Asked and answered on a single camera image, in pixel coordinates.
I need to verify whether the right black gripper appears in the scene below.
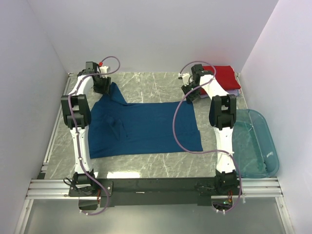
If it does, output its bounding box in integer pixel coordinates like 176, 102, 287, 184
180, 82, 201, 104

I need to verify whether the blue t shirt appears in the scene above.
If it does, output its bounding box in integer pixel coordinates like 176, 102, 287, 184
88, 83, 203, 159

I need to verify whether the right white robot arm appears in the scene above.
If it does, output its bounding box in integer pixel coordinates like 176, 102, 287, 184
178, 64, 240, 195

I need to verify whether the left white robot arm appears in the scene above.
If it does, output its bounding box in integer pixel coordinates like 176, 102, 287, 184
61, 61, 111, 196

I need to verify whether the red folded t shirt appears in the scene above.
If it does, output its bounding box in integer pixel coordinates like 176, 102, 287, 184
215, 65, 241, 91

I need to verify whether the lavender folded t shirt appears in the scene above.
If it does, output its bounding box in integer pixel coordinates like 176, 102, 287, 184
227, 89, 241, 97

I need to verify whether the teal plastic bin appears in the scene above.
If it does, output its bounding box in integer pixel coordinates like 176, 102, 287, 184
233, 109, 279, 178

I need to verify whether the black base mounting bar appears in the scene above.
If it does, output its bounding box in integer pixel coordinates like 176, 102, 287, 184
69, 177, 241, 207

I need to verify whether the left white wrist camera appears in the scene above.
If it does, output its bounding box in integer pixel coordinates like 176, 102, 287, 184
98, 62, 110, 78

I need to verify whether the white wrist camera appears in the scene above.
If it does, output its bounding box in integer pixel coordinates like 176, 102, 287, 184
98, 62, 110, 78
178, 73, 191, 86

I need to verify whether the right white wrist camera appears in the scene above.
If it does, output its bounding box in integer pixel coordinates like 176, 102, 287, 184
178, 73, 191, 86

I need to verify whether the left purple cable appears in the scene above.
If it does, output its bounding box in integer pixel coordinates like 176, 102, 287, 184
68, 56, 120, 216

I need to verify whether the purple cable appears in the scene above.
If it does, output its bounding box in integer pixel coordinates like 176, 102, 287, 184
172, 60, 243, 214
68, 56, 120, 216

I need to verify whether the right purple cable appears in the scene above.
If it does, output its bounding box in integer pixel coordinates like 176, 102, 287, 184
172, 60, 243, 214

